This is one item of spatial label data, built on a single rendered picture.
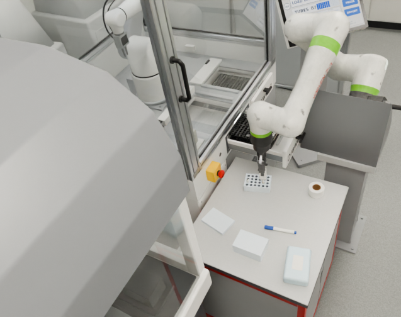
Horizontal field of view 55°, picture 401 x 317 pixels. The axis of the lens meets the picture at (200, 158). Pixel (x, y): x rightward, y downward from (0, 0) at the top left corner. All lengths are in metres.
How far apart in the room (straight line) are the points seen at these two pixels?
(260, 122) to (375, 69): 0.67
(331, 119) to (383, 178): 1.22
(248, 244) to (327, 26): 0.91
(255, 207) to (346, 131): 0.55
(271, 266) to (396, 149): 1.88
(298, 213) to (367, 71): 0.72
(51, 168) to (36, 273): 0.20
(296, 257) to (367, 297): 0.94
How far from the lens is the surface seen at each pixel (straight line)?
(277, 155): 1.86
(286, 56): 3.61
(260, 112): 1.50
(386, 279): 2.56
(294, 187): 1.88
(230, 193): 1.87
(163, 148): 0.96
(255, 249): 1.62
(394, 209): 2.87
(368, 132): 1.88
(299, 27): 1.70
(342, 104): 1.82
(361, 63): 1.97
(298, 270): 1.58
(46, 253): 0.79
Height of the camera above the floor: 2.19
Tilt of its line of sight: 44 degrees down
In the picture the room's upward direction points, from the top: 12 degrees counter-clockwise
